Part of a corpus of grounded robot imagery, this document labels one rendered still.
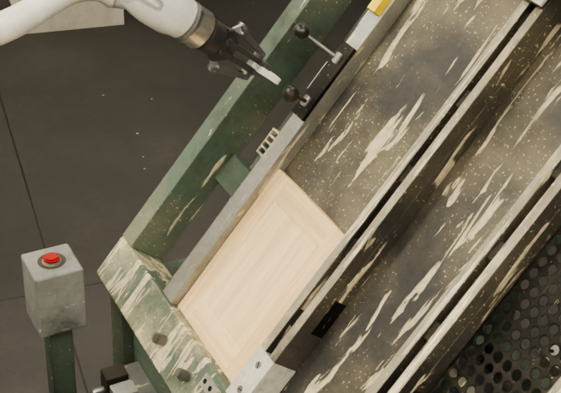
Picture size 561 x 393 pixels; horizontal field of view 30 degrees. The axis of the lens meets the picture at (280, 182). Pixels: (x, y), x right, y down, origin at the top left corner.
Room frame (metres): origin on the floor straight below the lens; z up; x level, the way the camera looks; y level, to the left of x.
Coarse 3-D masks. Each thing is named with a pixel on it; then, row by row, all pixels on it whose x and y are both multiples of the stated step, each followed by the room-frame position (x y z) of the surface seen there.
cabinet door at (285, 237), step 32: (288, 192) 1.99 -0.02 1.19; (256, 224) 1.98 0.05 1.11; (288, 224) 1.92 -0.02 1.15; (320, 224) 1.87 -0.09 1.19; (224, 256) 1.96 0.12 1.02; (256, 256) 1.91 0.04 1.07; (288, 256) 1.86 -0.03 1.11; (320, 256) 1.80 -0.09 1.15; (192, 288) 1.95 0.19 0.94; (224, 288) 1.90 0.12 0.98; (256, 288) 1.84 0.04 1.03; (288, 288) 1.79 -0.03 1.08; (192, 320) 1.88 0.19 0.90; (224, 320) 1.83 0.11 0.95; (256, 320) 1.77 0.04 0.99; (224, 352) 1.76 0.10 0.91
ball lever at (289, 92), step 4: (284, 88) 2.04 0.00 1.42; (288, 88) 2.04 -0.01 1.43; (292, 88) 2.04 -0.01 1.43; (296, 88) 2.04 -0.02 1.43; (284, 92) 2.04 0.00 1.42; (288, 92) 2.03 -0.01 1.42; (292, 92) 2.03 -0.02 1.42; (296, 92) 2.04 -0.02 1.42; (284, 96) 2.03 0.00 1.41; (288, 96) 2.03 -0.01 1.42; (292, 96) 2.03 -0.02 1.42; (296, 96) 2.03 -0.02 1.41; (300, 96) 2.08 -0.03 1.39; (304, 96) 2.13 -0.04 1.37; (308, 96) 2.12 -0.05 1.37; (288, 100) 2.03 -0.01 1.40; (292, 100) 2.03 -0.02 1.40; (300, 100) 2.09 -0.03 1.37; (304, 100) 2.10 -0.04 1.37; (308, 100) 2.12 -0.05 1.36; (304, 104) 2.11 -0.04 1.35
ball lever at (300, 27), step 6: (300, 24) 2.17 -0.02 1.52; (294, 30) 2.16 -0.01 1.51; (300, 30) 2.16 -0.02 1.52; (306, 30) 2.16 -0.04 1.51; (294, 36) 2.17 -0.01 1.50; (300, 36) 2.15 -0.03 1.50; (306, 36) 2.16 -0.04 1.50; (312, 42) 2.16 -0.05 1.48; (318, 42) 2.17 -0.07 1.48; (324, 48) 2.16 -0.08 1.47; (330, 54) 2.16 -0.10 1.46; (336, 54) 2.16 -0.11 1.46; (336, 60) 2.15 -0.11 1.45
